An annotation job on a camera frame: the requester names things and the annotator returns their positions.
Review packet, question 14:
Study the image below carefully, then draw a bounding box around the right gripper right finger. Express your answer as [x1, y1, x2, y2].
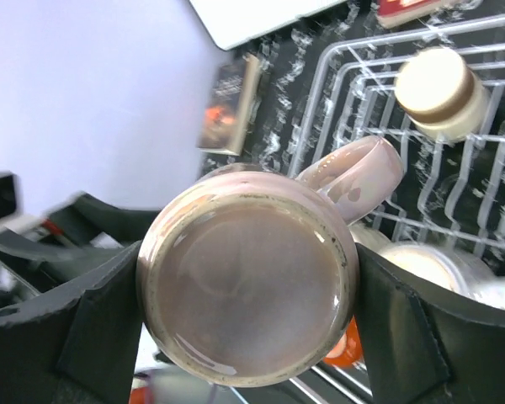
[354, 246, 505, 403]

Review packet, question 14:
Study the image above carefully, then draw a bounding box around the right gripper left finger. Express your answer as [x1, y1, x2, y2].
[0, 243, 141, 403]

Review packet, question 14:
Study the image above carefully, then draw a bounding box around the cream ribbed cup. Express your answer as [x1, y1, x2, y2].
[348, 225, 464, 295]

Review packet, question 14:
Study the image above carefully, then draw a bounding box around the pink glossy mug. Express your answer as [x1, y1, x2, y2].
[136, 136, 404, 387]

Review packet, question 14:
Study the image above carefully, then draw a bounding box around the brown and cream cup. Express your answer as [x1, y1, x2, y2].
[394, 46, 489, 142]

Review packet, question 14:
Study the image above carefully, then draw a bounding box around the orange small cup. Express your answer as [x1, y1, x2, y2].
[322, 317, 363, 368]

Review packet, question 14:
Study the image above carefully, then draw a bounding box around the Tale of Two Cities book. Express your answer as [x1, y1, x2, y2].
[197, 54, 262, 156]

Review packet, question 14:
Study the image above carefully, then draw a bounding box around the red and white book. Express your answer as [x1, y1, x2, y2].
[376, 0, 485, 30]

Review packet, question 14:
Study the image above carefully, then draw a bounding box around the white dry-erase board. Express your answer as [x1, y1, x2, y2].
[189, 0, 342, 51]

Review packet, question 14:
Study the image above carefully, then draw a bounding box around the white wire dish rack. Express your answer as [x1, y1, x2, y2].
[256, 10, 505, 399]

